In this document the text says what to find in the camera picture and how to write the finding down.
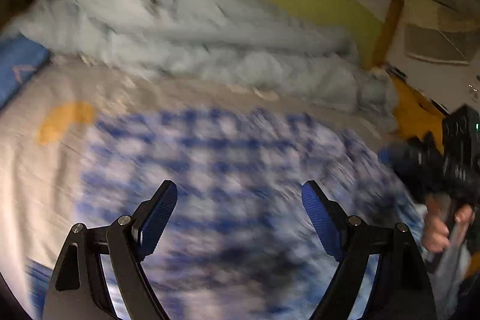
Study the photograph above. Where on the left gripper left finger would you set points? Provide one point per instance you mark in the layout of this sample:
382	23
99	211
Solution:
78	287

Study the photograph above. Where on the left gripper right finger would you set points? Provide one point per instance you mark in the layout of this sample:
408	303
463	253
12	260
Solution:
401	287

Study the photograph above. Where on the blue white plaid shirt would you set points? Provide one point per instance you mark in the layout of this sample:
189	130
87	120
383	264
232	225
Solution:
239	244

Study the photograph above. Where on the right hand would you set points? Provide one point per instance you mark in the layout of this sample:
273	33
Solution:
435	237

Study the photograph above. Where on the orange yellow pillow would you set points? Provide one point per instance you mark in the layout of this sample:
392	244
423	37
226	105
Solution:
416	115

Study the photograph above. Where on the grey printed bed sheet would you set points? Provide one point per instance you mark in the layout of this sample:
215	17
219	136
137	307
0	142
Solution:
42	134

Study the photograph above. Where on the blue pillow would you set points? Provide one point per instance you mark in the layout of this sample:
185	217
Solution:
21	58

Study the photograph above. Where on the light grey-blue duvet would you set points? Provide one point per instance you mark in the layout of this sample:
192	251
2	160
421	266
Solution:
249	43

